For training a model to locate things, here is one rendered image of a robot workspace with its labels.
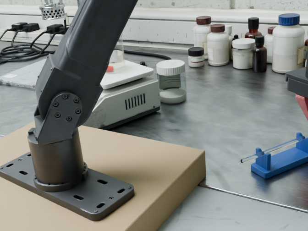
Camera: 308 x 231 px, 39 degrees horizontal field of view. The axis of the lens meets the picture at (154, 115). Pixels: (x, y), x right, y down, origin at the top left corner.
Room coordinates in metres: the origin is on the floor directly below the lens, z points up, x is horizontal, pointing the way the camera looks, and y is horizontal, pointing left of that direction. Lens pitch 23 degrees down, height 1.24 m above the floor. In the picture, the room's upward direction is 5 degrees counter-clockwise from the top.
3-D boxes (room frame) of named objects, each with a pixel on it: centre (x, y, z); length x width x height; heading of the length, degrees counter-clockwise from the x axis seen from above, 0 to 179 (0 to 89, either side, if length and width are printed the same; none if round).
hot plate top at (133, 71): (0.83, 0.07, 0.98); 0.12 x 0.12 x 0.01; 35
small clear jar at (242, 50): (1.05, -0.24, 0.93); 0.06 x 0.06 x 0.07
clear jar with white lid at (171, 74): (0.87, -0.04, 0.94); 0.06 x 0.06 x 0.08
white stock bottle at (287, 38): (1.00, -0.33, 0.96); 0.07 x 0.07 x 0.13
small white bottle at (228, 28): (1.14, -0.21, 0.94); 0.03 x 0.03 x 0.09
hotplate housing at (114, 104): (0.81, 0.09, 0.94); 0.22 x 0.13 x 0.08; 125
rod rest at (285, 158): (0.57, -0.19, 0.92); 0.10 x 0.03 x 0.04; 117
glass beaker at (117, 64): (0.84, 0.07, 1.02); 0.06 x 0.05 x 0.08; 40
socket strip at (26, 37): (1.55, 0.38, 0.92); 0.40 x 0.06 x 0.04; 56
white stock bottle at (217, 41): (1.10, -0.18, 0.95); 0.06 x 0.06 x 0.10
